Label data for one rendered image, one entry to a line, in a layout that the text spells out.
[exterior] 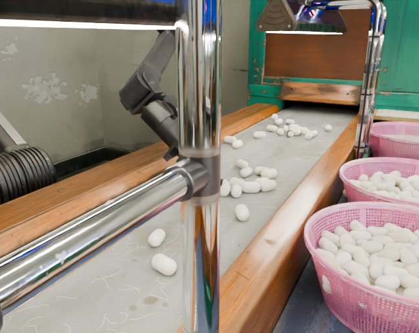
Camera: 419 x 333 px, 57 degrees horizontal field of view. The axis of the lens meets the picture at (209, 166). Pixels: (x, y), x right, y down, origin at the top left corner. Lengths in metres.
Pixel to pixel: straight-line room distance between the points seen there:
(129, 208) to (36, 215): 0.51
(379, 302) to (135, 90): 0.61
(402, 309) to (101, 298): 0.34
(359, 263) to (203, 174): 0.40
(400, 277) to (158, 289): 0.31
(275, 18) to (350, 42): 0.80
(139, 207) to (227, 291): 0.30
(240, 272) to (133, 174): 0.41
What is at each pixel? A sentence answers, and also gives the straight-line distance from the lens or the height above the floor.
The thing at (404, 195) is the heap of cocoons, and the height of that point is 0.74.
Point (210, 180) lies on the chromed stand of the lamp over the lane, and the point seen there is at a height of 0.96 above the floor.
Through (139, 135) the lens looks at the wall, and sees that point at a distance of 3.19.
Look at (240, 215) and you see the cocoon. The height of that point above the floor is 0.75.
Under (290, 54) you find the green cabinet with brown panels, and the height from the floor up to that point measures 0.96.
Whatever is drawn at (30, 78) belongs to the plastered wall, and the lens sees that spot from 2.97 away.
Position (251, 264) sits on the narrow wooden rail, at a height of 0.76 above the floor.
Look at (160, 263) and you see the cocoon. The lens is 0.51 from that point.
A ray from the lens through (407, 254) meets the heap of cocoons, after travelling 0.61.
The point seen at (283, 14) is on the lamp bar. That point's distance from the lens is 0.80.
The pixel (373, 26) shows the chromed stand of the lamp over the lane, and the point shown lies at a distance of 0.98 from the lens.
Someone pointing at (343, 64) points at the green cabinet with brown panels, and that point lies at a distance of 1.58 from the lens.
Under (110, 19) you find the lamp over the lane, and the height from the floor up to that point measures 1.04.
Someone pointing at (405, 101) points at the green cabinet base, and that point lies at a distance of 1.56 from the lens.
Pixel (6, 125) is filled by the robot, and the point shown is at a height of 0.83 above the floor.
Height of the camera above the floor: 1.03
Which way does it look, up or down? 19 degrees down
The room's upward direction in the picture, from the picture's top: straight up
